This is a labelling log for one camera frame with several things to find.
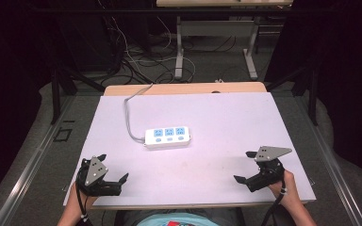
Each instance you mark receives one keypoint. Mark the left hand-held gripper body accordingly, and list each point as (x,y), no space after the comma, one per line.
(95,171)

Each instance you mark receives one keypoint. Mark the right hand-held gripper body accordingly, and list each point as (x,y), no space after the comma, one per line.
(267,172)

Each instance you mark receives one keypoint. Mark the person's right hand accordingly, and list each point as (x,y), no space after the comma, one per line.
(287,190)

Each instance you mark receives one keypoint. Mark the person's left hand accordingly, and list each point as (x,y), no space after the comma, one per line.
(81,201)

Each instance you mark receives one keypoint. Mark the black square floor socket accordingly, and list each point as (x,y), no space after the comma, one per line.
(62,135)

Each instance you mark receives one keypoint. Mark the white board table cover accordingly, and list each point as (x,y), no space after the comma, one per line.
(207,125)

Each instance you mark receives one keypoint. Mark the person's light blue shirt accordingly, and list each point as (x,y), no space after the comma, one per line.
(166,219)

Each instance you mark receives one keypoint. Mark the white power strip blue sockets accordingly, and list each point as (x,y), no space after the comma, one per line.
(167,138)

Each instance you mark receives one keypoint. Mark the black metal stand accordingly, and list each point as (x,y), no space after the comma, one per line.
(312,94)
(56,94)

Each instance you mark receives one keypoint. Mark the aluminium floor rail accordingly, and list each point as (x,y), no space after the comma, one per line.
(28,175)
(333,163)

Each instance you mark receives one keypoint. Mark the white metal frame desk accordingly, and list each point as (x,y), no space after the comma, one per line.
(179,53)

